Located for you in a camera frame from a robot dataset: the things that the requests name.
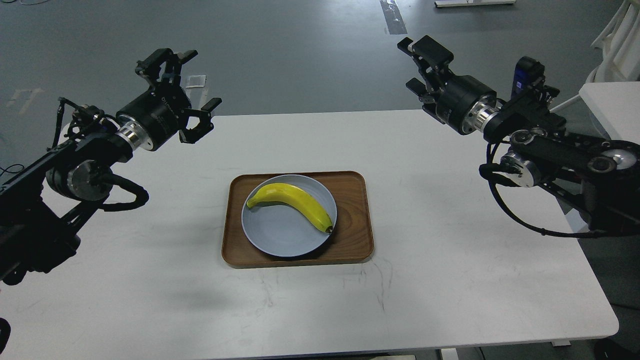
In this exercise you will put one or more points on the brown wooden tray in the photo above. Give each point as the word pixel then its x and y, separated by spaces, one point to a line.
pixel 351 243

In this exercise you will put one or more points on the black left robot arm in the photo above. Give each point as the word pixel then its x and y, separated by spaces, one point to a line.
pixel 45 205

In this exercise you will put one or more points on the light blue plate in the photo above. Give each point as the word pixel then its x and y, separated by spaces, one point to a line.
pixel 279 229

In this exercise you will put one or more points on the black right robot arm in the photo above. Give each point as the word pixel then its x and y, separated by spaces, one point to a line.
pixel 528 145

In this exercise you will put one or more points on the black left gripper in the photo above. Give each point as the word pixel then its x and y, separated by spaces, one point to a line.
pixel 164 109

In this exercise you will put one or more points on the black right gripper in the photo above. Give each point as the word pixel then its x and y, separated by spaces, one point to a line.
pixel 459 101

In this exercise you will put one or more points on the yellow banana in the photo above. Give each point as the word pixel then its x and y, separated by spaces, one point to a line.
pixel 297 198

